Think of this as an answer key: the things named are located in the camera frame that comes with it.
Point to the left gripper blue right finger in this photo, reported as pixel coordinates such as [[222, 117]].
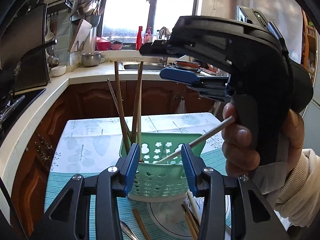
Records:
[[193, 167]]

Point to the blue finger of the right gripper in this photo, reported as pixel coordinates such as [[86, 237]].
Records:
[[191, 78]]

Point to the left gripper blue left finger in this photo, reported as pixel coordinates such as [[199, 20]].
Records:
[[127, 171]]

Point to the bamboo chopstick plain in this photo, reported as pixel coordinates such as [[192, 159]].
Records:
[[120, 107]]

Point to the steel chopstick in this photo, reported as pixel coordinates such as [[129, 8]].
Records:
[[200, 139]]

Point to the black chopstick gold band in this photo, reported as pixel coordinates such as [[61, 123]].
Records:
[[191, 216]]

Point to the steel fork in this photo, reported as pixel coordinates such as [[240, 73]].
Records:
[[125, 228]]

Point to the long plain wooden chopstick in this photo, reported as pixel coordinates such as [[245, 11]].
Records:
[[192, 229]]

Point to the brown chopstick red band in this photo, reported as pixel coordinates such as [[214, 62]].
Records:
[[135, 109]]

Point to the white knit sleeve forearm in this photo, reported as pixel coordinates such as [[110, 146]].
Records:
[[296, 197]]

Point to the steel kitchen faucet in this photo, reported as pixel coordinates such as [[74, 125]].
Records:
[[164, 33]]

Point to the person right hand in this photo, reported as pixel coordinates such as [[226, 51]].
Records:
[[241, 159]]

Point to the red pan by sink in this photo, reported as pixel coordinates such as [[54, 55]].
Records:
[[191, 66]]

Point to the green plastic utensil holder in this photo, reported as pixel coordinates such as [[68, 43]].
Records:
[[165, 182]]

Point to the pink soap bottle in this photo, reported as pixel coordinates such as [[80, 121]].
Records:
[[148, 37]]

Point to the red spray bottle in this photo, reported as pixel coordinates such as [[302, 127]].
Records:
[[139, 38]]

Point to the red bowl on sill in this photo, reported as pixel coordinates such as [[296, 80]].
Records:
[[102, 44]]

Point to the steel pot on counter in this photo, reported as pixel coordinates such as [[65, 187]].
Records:
[[91, 59]]

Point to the wooden cutting board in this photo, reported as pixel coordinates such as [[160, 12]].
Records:
[[82, 32]]

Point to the white small bowl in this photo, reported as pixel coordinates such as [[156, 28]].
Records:
[[58, 71]]

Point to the black range hood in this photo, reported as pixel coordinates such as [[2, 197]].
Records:
[[22, 35]]

